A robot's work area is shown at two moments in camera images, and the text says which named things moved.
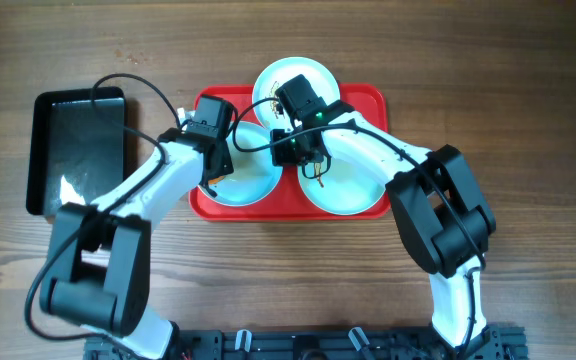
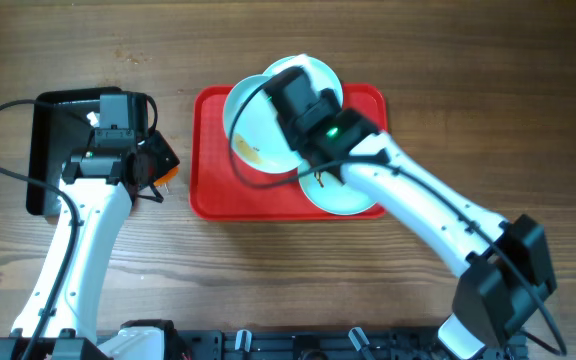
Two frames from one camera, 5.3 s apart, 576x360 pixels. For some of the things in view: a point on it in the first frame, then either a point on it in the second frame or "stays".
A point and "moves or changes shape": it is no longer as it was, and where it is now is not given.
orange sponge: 215,180 moves or changes shape
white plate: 353,185 stays
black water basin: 73,154 stays
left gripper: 220,163 -> 160,156
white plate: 254,178 moves or changes shape
